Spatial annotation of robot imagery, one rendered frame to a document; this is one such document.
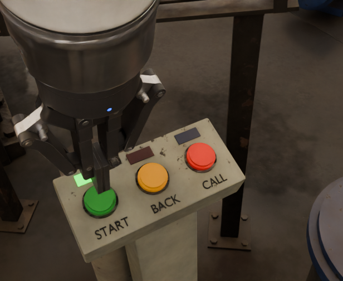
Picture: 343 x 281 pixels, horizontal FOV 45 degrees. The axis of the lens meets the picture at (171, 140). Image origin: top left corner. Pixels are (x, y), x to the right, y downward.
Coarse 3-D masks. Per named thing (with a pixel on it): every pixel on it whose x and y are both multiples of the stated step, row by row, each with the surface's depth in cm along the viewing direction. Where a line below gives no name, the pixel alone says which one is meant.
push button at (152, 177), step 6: (144, 168) 55; (150, 168) 55; (156, 168) 55; (162, 168) 55; (138, 174) 55; (144, 174) 54; (150, 174) 54; (156, 174) 55; (162, 174) 55; (138, 180) 54; (144, 180) 54; (150, 180) 54; (156, 180) 54; (162, 180) 54; (144, 186) 54; (150, 186) 54; (156, 186) 54; (162, 186) 54
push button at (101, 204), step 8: (88, 192) 52; (96, 192) 52; (104, 192) 52; (112, 192) 53; (88, 200) 52; (96, 200) 52; (104, 200) 52; (112, 200) 52; (88, 208) 52; (96, 208) 51; (104, 208) 51; (112, 208) 52
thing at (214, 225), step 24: (240, 24) 71; (240, 48) 75; (240, 72) 78; (240, 96) 82; (240, 120) 86; (240, 144) 91; (0, 168) 113; (240, 168) 97; (0, 192) 114; (240, 192) 103; (0, 216) 123; (24, 216) 125; (216, 216) 121; (240, 216) 110; (216, 240) 115; (240, 240) 116
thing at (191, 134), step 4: (192, 128) 60; (196, 128) 60; (184, 132) 59; (188, 132) 59; (192, 132) 59; (196, 132) 59; (176, 136) 59; (180, 136) 59; (184, 136) 59; (188, 136) 59; (192, 136) 59; (196, 136) 59; (180, 140) 58; (184, 140) 58; (188, 140) 59
